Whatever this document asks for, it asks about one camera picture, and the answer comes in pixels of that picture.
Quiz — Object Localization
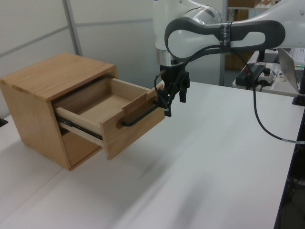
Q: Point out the black electronics box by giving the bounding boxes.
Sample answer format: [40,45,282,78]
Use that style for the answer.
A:
[235,63,266,87]

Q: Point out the small pale scissors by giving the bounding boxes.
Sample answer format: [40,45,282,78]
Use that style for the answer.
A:
[271,70,286,82]

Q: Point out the black stand clamp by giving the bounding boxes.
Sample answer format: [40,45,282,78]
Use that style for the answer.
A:
[292,69,305,107]

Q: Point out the pale wooden drawer cabinet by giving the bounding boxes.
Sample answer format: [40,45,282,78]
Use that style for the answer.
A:
[0,52,119,170]

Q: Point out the black monitor stand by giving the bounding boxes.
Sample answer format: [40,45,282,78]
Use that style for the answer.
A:
[256,49,266,63]

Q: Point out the wooden drawer with black handle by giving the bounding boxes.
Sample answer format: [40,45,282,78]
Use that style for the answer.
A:
[55,76,166,161]

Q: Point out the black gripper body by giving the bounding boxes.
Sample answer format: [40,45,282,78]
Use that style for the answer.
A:
[160,62,188,86]

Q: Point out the grey emergency stop button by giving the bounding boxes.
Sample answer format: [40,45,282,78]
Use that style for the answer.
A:
[258,67,275,87]

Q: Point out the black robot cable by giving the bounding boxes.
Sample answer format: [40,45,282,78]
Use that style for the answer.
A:
[154,45,305,145]

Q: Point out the brown cardboard box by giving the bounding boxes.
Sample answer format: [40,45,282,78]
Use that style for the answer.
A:
[228,0,259,8]

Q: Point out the brown wooden cabinet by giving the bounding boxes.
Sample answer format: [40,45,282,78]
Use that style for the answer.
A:
[225,8,254,70]

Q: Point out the black velcro strap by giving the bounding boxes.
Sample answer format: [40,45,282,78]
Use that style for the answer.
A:
[219,21,234,54]

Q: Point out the silver laptop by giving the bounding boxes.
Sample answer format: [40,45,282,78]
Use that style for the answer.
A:
[277,47,305,93]

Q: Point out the wooden drawer with groove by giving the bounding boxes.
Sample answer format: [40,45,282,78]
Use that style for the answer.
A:
[62,130,102,167]

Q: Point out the grey partition post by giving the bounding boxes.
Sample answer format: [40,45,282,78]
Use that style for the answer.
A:
[218,0,230,86]

